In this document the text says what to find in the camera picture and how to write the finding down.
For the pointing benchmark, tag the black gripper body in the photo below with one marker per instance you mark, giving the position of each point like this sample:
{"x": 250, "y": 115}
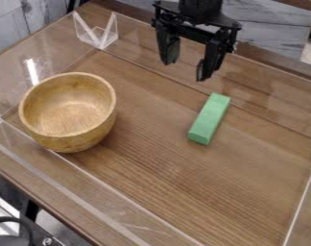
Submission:
{"x": 196, "y": 20}

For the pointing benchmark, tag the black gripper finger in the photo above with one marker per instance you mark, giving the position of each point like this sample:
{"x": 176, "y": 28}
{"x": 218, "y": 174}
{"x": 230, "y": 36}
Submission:
{"x": 168, "y": 48}
{"x": 212, "y": 60}

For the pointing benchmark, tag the green rectangular block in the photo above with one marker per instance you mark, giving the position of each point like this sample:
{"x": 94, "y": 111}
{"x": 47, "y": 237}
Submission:
{"x": 208, "y": 119}

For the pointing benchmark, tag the brown wooden bowl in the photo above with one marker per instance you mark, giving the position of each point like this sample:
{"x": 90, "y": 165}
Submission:
{"x": 68, "y": 111}

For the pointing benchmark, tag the black table leg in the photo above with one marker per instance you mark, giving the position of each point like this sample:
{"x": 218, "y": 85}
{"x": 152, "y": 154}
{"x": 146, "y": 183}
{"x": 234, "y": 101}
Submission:
{"x": 29, "y": 214}

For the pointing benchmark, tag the clear acrylic corner bracket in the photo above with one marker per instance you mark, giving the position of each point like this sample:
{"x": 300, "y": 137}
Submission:
{"x": 98, "y": 37}

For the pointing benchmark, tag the clear acrylic tray wall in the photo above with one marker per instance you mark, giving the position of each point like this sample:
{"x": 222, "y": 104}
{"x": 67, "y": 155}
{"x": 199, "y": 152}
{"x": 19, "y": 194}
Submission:
{"x": 147, "y": 188}

